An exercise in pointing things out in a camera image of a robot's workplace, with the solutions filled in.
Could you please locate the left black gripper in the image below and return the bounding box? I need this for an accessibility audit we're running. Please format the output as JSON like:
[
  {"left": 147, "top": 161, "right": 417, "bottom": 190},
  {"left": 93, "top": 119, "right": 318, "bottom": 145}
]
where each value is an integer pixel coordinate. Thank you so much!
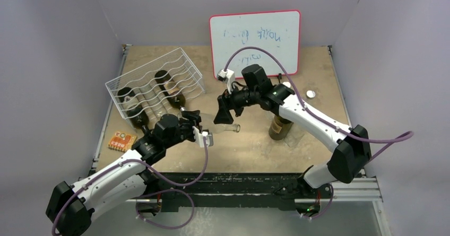
[{"left": 165, "top": 111, "right": 202, "bottom": 149}]

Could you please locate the clear bottle back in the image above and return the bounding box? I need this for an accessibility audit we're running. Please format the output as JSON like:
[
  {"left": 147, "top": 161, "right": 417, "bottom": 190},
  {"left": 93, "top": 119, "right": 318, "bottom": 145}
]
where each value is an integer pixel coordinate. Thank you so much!
[{"left": 200, "top": 112, "right": 240, "bottom": 134}]

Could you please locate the dark bottle brown label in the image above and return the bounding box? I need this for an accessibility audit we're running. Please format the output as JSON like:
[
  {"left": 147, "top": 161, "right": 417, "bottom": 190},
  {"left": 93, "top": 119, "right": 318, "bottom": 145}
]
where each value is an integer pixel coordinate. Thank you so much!
[{"left": 154, "top": 70, "right": 186, "bottom": 111}]

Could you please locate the clear square glass bottle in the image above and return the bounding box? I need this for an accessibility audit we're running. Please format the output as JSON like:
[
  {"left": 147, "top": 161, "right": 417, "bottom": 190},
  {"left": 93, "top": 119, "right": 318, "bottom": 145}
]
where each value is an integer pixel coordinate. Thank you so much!
[{"left": 142, "top": 97, "right": 168, "bottom": 122}]

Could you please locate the dark bottle white label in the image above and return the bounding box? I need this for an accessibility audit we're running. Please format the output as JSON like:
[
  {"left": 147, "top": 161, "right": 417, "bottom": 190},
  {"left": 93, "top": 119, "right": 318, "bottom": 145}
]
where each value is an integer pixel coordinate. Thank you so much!
[{"left": 117, "top": 87, "right": 150, "bottom": 135}]

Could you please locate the clear bottle silver cap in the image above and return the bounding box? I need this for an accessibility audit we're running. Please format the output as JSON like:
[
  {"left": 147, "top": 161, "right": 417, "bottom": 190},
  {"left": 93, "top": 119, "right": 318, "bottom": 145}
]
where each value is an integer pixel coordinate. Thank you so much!
[{"left": 282, "top": 82, "right": 291, "bottom": 89}]

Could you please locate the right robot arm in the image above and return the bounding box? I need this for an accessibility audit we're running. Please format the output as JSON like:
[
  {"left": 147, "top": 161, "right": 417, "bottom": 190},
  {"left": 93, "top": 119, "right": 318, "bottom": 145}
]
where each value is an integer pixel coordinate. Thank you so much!
[{"left": 214, "top": 64, "right": 371, "bottom": 197}]

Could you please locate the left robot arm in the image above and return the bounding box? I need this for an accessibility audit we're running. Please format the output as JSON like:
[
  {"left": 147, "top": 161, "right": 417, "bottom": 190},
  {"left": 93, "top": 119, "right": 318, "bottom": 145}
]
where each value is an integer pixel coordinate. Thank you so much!
[{"left": 46, "top": 110, "right": 213, "bottom": 235}]

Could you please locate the orange card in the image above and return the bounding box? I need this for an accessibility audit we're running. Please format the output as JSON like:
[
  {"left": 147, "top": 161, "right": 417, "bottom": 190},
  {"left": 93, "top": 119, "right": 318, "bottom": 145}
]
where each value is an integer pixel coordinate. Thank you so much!
[{"left": 108, "top": 132, "right": 137, "bottom": 153}]

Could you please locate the red framed whiteboard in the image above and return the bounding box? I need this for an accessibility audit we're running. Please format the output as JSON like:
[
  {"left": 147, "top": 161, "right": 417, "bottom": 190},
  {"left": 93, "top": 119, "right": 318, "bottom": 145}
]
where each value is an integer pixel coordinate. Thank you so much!
[{"left": 209, "top": 10, "right": 301, "bottom": 78}]

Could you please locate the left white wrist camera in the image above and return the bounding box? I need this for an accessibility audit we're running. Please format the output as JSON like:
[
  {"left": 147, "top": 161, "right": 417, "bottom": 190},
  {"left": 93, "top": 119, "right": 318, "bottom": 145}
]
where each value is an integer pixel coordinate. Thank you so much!
[{"left": 193, "top": 126, "right": 214, "bottom": 147}]

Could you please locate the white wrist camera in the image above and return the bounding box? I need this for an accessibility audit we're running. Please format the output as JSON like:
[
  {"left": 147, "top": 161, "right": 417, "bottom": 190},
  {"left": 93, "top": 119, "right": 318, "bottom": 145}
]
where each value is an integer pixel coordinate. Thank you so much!
[
  {"left": 217, "top": 69, "right": 235, "bottom": 94},
  {"left": 193, "top": 126, "right": 214, "bottom": 147}
]

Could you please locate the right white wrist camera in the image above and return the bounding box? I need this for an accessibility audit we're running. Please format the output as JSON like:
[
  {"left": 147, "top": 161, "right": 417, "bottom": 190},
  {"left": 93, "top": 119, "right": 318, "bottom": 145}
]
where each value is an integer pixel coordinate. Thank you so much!
[{"left": 217, "top": 69, "right": 235, "bottom": 94}]

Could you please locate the white wire wine rack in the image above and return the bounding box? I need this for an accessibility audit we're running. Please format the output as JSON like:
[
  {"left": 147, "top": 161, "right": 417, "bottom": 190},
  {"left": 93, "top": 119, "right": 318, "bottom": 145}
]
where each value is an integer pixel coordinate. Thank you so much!
[{"left": 105, "top": 47, "right": 206, "bottom": 120}]

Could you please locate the purple cable loop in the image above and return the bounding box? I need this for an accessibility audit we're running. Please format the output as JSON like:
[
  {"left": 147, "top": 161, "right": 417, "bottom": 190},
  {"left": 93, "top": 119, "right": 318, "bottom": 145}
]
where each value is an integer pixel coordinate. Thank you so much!
[{"left": 135, "top": 187, "right": 196, "bottom": 230}]

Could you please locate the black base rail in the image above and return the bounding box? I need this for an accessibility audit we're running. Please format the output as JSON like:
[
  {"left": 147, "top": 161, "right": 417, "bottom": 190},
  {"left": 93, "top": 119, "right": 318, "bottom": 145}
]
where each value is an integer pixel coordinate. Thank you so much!
[{"left": 133, "top": 168, "right": 335, "bottom": 214}]

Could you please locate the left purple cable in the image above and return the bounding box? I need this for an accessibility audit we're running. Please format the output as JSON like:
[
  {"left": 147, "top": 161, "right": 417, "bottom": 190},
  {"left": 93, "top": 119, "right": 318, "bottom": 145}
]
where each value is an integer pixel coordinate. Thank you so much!
[{"left": 51, "top": 144, "right": 209, "bottom": 236}]

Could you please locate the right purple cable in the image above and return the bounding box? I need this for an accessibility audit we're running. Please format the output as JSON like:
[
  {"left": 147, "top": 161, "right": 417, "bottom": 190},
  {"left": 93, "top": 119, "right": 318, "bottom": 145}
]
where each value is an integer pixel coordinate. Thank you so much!
[{"left": 223, "top": 47, "right": 414, "bottom": 165}]

